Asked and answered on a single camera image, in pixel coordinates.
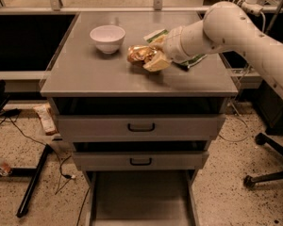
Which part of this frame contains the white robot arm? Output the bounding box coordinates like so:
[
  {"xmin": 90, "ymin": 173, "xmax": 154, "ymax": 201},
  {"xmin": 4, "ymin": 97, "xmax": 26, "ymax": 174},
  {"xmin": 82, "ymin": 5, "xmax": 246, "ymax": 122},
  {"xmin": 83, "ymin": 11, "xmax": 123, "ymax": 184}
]
[{"xmin": 150, "ymin": 2, "xmax": 283, "ymax": 100}]

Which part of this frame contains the plastic bottle on floor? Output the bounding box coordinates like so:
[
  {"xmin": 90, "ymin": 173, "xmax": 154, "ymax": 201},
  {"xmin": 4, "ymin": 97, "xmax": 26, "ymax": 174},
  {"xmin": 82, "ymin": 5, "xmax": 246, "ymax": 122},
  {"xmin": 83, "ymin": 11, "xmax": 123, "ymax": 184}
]
[{"xmin": 0, "ymin": 157, "xmax": 12, "ymax": 176}]

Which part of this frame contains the green chip bag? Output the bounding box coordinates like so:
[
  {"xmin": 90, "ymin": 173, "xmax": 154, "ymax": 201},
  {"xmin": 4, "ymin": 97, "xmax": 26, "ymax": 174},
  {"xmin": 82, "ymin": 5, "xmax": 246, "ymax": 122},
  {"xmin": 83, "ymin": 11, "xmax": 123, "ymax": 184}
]
[{"xmin": 142, "ymin": 28, "xmax": 208, "ymax": 70}]

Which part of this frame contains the grey drawer cabinet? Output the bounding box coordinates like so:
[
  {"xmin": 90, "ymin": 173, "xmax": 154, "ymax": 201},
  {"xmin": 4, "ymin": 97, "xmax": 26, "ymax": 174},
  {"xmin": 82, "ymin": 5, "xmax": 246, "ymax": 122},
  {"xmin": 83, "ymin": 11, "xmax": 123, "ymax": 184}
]
[{"xmin": 40, "ymin": 10, "xmax": 240, "ymax": 226}]

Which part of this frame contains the snack bag on floor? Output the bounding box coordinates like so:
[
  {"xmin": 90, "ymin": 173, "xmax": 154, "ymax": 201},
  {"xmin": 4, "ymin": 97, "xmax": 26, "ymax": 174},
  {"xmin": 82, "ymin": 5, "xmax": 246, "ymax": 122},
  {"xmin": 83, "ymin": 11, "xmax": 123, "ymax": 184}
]
[{"xmin": 34, "ymin": 104, "xmax": 58, "ymax": 136}]

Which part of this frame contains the grey drawer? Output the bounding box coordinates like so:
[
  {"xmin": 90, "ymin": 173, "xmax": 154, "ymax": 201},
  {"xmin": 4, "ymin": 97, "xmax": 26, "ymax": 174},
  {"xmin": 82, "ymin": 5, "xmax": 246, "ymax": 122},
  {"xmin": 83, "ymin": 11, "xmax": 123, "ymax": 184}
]
[
  {"xmin": 50, "ymin": 97, "xmax": 227, "ymax": 142},
  {"xmin": 73, "ymin": 141, "xmax": 208, "ymax": 171},
  {"xmin": 84, "ymin": 170, "xmax": 200, "ymax": 226}
]

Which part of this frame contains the grey top drawer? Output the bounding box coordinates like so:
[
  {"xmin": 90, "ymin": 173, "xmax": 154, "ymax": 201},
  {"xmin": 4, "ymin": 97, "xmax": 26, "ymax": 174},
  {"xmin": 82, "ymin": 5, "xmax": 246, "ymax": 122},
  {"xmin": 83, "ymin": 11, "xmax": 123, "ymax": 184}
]
[{"xmin": 50, "ymin": 97, "xmax": 227, "ymax": 142}]

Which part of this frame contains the black metal floor stand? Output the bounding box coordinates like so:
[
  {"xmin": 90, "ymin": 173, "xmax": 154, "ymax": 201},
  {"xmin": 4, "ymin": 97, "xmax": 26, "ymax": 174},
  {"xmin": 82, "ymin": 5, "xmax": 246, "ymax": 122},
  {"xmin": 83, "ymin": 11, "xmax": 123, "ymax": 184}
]
[{"xmin": 0, "ymin": 144, "xmax": 53, "ymax": 218}]

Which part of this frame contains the orange can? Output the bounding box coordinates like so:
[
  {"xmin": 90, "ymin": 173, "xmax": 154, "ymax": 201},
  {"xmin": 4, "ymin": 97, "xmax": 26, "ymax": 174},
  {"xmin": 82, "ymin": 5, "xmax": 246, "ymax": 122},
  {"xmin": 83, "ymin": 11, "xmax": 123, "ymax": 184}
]
[{"xmin": 127, "ymin": 45, "xmax": 157, "ymax": 63}]

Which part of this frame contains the grey bottom drawer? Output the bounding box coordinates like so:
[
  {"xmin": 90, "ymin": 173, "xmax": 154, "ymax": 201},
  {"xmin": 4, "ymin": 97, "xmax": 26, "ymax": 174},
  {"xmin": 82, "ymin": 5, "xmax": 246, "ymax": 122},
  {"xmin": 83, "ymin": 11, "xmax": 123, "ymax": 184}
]
[{"xmin": 84, "ymin": 170, "xmax": 200, "ymax": 226}]

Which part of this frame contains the white power strip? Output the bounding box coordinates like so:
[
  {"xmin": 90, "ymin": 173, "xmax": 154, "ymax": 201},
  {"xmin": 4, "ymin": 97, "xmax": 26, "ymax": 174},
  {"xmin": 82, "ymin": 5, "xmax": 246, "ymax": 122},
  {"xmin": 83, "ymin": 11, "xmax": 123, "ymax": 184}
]
[{"xmin": 212, "ymin": 0, "xmax": 264, "ymax": 18}]

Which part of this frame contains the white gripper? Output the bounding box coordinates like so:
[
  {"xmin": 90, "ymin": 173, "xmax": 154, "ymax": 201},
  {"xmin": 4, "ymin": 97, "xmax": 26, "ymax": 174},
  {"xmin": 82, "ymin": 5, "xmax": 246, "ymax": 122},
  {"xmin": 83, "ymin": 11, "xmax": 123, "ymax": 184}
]
[{"xmin": 143, "ymin": 26, "xmax": 191, "ymax": 72}]

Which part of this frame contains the black office chair base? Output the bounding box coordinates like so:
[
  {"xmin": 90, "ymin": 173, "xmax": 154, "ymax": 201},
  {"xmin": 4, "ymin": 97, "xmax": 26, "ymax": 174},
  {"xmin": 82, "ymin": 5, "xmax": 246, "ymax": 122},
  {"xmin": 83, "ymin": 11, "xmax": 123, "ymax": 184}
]
[{"xmin": 242, "ymin": 133, "xmax": 283, "ymax": 190}]

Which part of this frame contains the black floor cable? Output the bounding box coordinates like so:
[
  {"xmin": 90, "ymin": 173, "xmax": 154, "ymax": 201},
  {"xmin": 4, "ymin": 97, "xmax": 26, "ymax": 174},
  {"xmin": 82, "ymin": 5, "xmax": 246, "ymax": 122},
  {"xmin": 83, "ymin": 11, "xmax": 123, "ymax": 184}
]
[{"xmin": 0, "ymin": 108, "xmax": 77, "ymax": 196}]

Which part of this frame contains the grey middle drawer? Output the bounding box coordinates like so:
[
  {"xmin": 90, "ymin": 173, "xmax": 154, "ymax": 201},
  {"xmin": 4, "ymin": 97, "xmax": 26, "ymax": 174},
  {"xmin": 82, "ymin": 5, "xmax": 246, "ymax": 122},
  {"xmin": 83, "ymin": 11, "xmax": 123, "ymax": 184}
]
[{"xmin": 73, "ymin": 141, "xmax": 208, "ymax": 171}]

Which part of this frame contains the white ceramic bowl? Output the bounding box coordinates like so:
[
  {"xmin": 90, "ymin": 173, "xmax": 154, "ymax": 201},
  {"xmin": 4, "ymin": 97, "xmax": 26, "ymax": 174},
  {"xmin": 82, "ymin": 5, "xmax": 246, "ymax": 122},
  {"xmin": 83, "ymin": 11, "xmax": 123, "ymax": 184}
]
[{"xmin": 90, "ymin": 25, "xmax": 125, "ymax": 55}]

